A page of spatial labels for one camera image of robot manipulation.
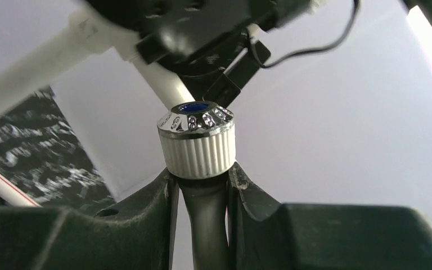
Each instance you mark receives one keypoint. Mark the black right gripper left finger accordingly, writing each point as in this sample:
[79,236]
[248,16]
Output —
[135,233]

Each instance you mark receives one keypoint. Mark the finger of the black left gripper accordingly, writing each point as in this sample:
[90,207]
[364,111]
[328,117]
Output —
[230,74]

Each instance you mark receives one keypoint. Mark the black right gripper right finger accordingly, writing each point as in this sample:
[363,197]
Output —
[267,234]

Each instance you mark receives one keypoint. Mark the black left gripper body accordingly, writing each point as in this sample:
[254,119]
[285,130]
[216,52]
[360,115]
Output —
[178,31]

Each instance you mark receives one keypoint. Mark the white PVC pipe frame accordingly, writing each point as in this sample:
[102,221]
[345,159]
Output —
[41,159]

